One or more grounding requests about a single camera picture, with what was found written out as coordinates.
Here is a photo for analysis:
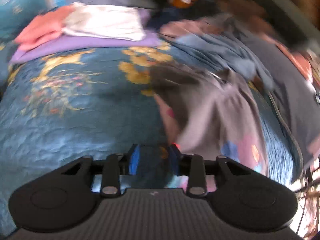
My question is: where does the salmon towel on armrest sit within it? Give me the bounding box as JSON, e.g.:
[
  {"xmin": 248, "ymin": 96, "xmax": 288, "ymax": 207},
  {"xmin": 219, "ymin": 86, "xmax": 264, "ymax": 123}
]
[{"xmin": 274, "ymin": 41, "xmax": 319, "ymax": 87}]

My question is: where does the folded coral pink garment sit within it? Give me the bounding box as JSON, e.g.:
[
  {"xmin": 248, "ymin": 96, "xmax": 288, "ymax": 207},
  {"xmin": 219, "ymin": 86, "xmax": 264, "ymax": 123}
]
[{"xmin": 15, "ymin": 5, "xmax": 75, "ymax": 51}]

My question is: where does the light blue garment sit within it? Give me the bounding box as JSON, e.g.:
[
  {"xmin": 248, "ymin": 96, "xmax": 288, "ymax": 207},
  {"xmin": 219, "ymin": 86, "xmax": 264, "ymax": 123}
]
[{"xmin": 171, "ymin": 32, "xmax": 274, "ymax": 90}]

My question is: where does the grey printed sofa cover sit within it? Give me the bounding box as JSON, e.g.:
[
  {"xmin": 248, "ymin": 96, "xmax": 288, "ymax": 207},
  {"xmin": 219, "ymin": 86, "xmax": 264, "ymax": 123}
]
[{"xmin": 68, "ymin": 0, "xmax": 319, "ymax": 165}]

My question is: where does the folded purple garment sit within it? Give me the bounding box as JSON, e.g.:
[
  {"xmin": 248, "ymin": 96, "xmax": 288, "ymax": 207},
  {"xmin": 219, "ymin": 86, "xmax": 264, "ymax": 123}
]
[{"xmin": 10, "ymin": 8, "xmax": 162, "ymax": 65}]

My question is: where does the grey garment with pink cuffs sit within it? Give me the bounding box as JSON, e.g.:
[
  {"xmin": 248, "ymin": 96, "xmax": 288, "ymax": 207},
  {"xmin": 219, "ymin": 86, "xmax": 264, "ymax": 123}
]
[{"xmin": 149, "ymin": 63, "xmax": 269, "ymax": 176}]

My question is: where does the blue cartoon police cushion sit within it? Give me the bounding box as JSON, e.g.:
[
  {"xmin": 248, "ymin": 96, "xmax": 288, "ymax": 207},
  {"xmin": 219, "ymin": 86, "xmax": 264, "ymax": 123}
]
[{"xmin": 1, "ymin": 0, "xmax": 67, "ymax": 41}]

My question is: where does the blue floral quilted blanket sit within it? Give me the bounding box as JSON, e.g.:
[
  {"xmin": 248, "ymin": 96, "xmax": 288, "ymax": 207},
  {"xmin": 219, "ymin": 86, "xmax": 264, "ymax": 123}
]
[{"xmin": 0, "ymin": 39, "xmax": 298, "ymax": 235}]

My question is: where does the folded white garment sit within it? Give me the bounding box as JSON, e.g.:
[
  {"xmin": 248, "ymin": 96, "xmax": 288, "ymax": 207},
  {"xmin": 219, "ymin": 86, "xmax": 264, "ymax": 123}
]
[{"xmin": 62, "ymin": 3, "xmax": 146, "ymax": 42}]

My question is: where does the pink cloth under plush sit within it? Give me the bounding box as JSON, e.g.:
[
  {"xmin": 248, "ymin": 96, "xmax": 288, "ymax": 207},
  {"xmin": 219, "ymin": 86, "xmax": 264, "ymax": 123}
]
[{"xmin": 159, "ymin": 17, "xmax": 222, "ymax": 40}]

